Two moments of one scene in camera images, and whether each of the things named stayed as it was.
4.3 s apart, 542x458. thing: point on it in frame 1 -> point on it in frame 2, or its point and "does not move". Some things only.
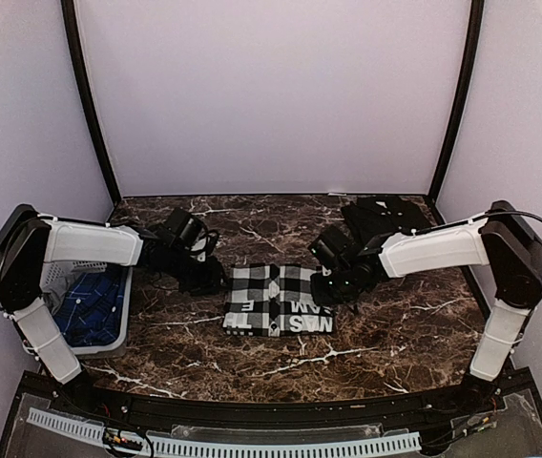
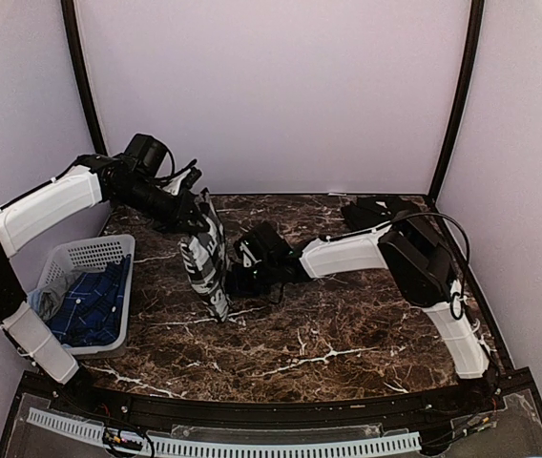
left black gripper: [210, 283] -> [178, 219]
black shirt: [385, 215] does not move
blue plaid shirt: [92, 315] does not move
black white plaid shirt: [274, 300] -> [205, 260]
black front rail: [123, 402] does not move
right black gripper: [321, 296] -> [239, 286]
